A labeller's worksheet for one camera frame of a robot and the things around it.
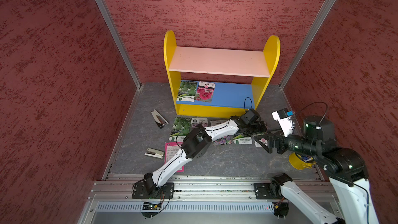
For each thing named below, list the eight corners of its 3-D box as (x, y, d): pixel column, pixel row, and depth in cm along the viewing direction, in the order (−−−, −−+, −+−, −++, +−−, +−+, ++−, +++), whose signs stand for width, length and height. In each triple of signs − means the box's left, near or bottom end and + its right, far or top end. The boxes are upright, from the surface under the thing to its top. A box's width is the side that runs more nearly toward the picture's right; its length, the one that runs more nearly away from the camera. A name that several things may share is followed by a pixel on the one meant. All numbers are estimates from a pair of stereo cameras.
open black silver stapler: (148, 116, 104) (147, 113, 102) (155, 111, 107) (154, 108, 105) (160, 129, 98) (159, 127, 95) (168, 124, 100) (167, 121, 98)
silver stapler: (145, 155, 87) (144, 153, 85) (148, 149, 90) (147, 147, 87) (162, 159, 86) (161, 157, 84) (165, 152, 88) (164, 151, 86)
